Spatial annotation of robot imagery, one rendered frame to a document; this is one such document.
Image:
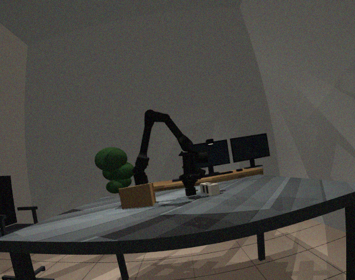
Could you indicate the black two-prong plug charger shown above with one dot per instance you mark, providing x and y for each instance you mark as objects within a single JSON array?
[{"x": 188, "y": 193}]

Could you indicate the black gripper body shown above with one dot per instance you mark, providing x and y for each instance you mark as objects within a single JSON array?
[{"x": 189, "y": 173}]

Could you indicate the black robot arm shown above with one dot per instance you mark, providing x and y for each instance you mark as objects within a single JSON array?
[{"x": 186, "y": 144}]

